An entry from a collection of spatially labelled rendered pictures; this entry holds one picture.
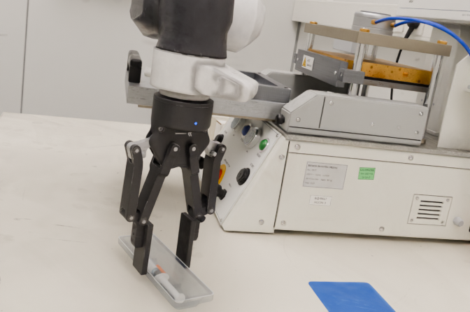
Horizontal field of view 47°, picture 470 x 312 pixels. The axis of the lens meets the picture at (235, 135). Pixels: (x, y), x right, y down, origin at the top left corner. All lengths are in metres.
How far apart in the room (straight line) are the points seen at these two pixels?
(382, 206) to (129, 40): 1.66
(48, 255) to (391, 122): 0.59
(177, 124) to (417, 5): 0.72
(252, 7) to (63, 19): 1.74
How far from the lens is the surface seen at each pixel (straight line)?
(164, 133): 0.66
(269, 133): 0.95
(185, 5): 0.62
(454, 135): 1.04
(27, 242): 0.83
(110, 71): 2.44
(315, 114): 0.90
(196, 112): 0.64
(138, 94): 0.89
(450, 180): 1.05
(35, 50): 2.43
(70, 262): 0.78
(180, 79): 0.63
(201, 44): 0.63
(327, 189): 0.94
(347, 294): 0.81
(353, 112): 0.93
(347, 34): 0.98
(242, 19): 0.73
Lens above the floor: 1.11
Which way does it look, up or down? 13 degrees down
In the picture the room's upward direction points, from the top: 9 degrees clockwise
